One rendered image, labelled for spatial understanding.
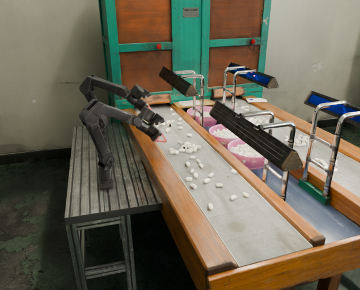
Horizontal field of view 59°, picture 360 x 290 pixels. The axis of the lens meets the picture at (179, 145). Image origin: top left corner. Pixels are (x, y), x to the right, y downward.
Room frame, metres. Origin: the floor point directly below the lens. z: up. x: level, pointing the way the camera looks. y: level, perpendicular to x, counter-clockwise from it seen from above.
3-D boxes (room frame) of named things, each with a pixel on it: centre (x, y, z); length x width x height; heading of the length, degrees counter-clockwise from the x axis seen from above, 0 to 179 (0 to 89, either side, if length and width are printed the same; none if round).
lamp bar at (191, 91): (2.16, 0.02, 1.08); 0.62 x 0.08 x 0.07; 18
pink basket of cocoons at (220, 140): (1.99, -0.33, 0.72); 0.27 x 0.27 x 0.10
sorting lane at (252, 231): (1.72, -0.06, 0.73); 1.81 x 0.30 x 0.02; 18
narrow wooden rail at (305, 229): (1.78, -0.23, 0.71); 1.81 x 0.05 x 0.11; 18
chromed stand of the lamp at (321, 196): (1.38, -0.74, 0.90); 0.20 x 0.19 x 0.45; 18
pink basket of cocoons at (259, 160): (1.72, -0.42, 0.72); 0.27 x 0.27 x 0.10
